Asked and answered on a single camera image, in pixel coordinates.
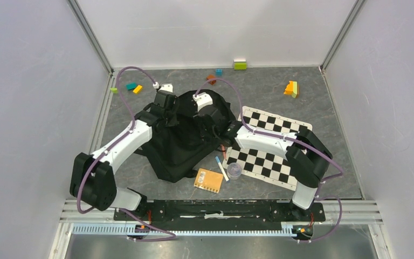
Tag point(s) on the white blue marker pen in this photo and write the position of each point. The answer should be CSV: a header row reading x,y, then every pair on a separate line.
x,y
222,169

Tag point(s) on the teal block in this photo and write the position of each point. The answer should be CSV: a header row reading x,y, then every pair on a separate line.
x,y
131,86

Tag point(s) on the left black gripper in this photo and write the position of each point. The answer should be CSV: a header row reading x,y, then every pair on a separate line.
x,y
174,121

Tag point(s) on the black white chessboard mat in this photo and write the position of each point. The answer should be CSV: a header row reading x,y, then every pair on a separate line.
x,y
261,165

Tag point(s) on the green half-round block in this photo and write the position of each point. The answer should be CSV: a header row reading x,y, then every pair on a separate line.
x,y
114,90

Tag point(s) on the yellow small block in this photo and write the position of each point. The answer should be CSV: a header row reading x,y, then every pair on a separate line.
x,y
137,89

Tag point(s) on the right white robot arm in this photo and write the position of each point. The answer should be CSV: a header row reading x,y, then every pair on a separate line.
x,y
307,156

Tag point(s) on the clear paperclip jar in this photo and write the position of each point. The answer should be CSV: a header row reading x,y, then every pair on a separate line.
x,y
234,170

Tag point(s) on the orange pencil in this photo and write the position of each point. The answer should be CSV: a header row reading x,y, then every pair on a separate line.
x,y
223,149

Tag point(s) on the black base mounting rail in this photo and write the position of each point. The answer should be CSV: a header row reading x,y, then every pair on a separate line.
x,y
225,215

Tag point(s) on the brown spiral notebook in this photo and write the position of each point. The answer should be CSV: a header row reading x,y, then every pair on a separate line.
x,y
208,180

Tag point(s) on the orange stepped block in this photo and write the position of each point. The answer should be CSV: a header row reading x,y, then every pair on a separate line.
x,y
289,88

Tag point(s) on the green white block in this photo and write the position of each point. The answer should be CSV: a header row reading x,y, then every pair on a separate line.
x,y
239,64

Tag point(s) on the yellow-green block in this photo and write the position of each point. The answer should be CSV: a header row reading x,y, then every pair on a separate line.
x,y
295,90

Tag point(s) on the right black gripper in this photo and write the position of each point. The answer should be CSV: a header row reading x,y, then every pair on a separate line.
x,y
196,116

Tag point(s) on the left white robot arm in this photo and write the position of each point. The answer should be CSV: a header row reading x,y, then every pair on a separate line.
x,y
93,180

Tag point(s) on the brown cube block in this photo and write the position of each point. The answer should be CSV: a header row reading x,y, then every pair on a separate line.
x,y
211,79

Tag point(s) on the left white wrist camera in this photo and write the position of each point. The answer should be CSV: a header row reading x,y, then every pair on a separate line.
x,y
167,87

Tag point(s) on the black student backpack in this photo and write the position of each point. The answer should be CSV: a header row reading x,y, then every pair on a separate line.
x,y
173,152

